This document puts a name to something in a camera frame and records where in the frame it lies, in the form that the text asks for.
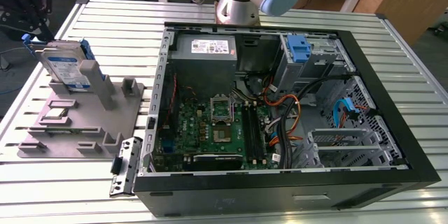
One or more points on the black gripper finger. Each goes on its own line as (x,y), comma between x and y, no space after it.
(45,1)
(18,20)

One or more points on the hard disk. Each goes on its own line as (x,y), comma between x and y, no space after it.
(65,69)

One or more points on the metal disk bay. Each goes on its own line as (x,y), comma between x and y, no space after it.
(347,149)

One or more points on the silver CPU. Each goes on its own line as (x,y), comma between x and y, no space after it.
(57,113)

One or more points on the grey parts rack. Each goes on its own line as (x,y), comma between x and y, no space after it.
(91,119)

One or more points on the grey power supply unit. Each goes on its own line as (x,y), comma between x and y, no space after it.
(203,77)

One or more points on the green motherboard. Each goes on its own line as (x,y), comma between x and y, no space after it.
(189,129)

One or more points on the CPU socket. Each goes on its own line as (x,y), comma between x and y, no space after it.
(223,134)

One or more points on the blue drive cage latch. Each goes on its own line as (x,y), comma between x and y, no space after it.
(299,51)

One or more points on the black RAM slot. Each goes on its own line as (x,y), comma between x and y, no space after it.
(258,132)
(249,132)

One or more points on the black graphics card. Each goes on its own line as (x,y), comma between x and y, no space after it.
(217,162)

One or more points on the metal optical drive cage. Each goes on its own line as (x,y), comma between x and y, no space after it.
(315,72)

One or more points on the black open PC case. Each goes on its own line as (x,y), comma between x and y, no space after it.
(245,197)

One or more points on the grey metal slot bracket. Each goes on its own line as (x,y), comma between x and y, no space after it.
(127,166)

